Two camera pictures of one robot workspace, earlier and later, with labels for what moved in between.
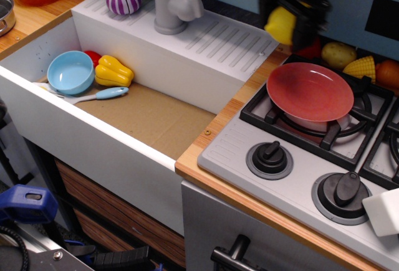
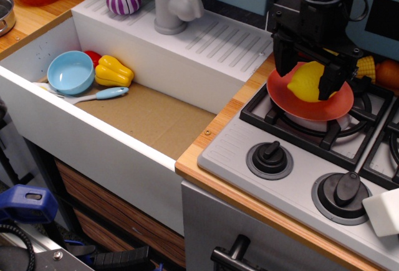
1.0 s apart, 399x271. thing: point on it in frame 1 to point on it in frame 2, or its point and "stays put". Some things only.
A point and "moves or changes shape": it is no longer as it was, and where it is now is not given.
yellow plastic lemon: [281, 25] moves or changes shape
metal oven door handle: [236, 256] stays put
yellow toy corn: [364, 66] stays put
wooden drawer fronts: [102, 233] stays put
